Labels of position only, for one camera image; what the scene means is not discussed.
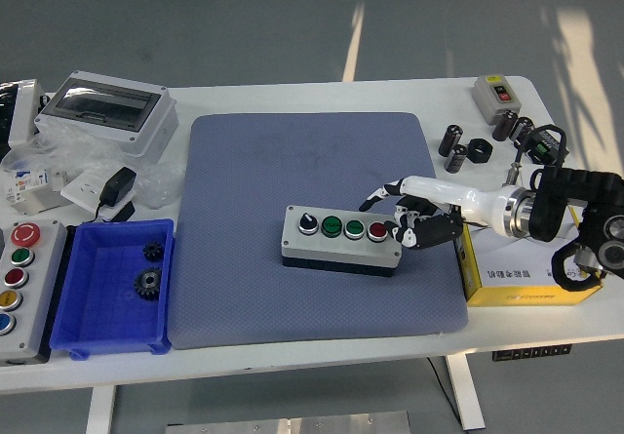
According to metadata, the black cylindrical capacitor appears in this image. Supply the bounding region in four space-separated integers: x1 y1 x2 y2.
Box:
437 124 463 158
491 111 519 142
509 116 533 150
444 144 468 175

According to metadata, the grey metal base plate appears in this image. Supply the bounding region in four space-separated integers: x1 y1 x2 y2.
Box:
164 410 411 434

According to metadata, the blue plastic bin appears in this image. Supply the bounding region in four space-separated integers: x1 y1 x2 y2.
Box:
49 217 176 361

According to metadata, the grey four-button control box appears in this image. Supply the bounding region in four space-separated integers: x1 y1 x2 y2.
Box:
281 204 404 279

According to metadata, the black table control panel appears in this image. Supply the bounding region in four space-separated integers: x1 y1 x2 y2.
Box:
491 344 572 363

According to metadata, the black power adapter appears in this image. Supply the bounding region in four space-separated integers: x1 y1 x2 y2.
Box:
92 166 137 221

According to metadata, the black hex nut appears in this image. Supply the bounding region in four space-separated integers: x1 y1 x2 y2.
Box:
466 137 494 165

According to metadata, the black module with green terminal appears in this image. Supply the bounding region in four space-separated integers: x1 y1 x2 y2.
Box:
524 129 570 166

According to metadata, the yellow and white cardboard box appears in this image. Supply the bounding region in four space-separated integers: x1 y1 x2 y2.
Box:
455 204 605 307

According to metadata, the grey-blue table mat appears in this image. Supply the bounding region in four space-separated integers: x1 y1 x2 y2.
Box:
171 111 470 351

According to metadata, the white enclosure with dark window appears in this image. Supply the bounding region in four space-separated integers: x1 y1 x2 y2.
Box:
0 79 50 150

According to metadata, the grey red-black push-button switch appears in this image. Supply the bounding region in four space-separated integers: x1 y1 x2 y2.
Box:
471 74 523 127

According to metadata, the black cable under table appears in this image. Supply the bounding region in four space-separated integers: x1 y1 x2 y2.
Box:
426 355 464 428

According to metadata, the grey five-button control box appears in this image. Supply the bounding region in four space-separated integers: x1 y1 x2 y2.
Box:
0 218 75 368

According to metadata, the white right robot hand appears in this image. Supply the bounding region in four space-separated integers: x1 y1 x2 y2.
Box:
359 175 511 251

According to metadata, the grey enclosure with clear lid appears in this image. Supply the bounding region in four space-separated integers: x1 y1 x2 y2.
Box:
33 69 179 162

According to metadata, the white circuit breaker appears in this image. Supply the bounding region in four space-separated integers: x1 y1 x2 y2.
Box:
3 168 69 217

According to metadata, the clear plastic bag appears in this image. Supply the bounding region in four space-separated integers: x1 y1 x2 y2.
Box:
0 126 184 211

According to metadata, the large black bevel gear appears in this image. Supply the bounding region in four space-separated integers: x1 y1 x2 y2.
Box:
133 266 164 302

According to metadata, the white table leg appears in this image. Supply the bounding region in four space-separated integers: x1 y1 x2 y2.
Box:
444 351 487 431
85 384 118 434

